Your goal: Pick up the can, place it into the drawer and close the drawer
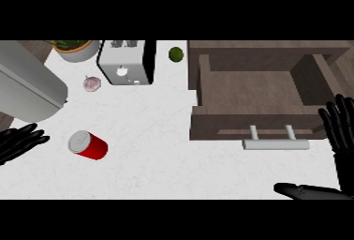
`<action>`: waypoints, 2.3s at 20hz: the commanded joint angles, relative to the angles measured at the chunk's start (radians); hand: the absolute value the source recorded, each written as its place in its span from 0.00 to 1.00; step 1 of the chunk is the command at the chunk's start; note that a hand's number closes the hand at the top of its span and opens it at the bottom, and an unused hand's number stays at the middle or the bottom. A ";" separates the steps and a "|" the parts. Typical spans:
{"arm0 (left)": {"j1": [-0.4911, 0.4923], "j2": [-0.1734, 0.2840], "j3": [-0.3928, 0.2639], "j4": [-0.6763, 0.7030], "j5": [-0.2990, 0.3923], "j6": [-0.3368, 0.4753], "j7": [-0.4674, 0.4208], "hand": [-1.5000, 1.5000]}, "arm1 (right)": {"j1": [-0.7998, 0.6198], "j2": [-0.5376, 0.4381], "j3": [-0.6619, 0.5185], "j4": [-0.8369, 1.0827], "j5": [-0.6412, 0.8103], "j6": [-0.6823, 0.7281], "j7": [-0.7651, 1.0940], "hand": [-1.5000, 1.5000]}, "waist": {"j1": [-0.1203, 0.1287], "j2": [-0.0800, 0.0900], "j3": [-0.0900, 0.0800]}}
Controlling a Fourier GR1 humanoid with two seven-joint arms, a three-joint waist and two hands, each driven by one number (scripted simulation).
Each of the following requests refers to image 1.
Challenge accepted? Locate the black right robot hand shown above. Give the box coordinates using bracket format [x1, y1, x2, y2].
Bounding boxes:
[273, 93, 354, 201]

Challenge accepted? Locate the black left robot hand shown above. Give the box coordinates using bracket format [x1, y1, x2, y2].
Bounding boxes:
[0, 122, 52, 166]

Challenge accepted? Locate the red can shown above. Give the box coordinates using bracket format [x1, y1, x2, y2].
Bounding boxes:
[68, 129, 111, 161]

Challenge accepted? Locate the open brown wooden drawer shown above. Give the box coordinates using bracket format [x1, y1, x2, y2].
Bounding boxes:
[188, 53, 344, 142]

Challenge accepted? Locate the large grey appliance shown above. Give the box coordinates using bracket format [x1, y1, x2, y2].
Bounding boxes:
[0, 39, 71, 124]

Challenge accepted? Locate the pale garlic bulb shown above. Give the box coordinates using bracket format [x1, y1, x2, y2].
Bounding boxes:
[82, 75, 102, 93]

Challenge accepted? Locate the brown wooden cabinet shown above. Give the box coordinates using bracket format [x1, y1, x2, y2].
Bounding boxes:
[188, 39, 354, 98]

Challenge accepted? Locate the potted green plant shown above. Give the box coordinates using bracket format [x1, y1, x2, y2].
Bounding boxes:
[45, 39, 102, 64]

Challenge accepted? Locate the white toaster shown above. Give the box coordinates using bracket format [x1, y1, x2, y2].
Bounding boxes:
[96, 39, 158, 86]

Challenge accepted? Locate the green avocado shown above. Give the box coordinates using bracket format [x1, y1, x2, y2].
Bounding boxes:
[167, 46, 186, 64]

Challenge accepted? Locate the pale grey drawer handle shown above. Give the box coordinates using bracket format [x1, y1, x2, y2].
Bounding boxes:
[242, 124, 312, 151]

